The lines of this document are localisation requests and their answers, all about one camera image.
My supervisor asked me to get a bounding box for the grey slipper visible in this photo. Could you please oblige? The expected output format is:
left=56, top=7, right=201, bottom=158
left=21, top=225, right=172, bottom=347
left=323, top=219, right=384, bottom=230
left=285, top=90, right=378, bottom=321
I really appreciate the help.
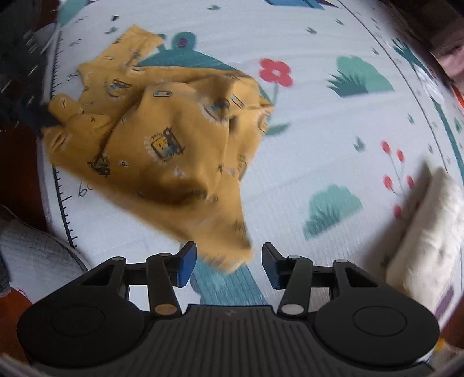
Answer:
left=0, top=205, right=91, bottom=294

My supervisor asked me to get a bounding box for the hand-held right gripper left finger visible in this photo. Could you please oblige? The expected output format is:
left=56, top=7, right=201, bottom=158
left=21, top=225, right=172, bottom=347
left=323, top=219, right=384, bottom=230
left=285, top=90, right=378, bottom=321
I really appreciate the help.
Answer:
left=78, top=241, right=198, bottom=317

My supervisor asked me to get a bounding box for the orange object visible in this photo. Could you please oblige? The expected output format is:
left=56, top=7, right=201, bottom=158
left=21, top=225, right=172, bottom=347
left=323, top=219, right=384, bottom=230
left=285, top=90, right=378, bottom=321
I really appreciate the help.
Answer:
left=451, top=81, right=464, bottom=109

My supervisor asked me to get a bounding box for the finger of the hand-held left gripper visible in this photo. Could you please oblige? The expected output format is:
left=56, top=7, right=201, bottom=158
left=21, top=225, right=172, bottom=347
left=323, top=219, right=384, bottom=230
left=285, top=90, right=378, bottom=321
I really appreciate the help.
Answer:
left=11, top=98, right=55, bottom=137

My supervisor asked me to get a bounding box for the yellow printed garment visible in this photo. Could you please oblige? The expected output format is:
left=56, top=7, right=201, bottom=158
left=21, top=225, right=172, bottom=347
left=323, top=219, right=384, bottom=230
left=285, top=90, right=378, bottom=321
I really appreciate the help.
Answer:
left=43, top=25, right=274, bottom=274

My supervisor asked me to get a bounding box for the white folded cloth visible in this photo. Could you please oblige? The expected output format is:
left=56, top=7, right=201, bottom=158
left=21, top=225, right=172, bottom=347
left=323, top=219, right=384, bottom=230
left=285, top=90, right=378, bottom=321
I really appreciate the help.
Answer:
left=386, top=167, right=464, bottom=312

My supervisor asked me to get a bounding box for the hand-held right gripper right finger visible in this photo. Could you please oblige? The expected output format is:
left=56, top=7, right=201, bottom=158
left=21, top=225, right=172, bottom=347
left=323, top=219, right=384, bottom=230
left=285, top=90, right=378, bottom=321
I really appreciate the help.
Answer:
left=262, top=242, right=381, bottom=316

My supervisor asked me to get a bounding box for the printed play mat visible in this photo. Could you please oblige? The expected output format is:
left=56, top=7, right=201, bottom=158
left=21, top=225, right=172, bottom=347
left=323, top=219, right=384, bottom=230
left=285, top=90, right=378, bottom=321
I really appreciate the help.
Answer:
left=40, top=0, right=464, bottom=316

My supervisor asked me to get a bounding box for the pink object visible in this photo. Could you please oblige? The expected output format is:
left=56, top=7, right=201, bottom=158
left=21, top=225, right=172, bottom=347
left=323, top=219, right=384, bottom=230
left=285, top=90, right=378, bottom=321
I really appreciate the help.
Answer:
left=433, top=34, right=464, bottom=86

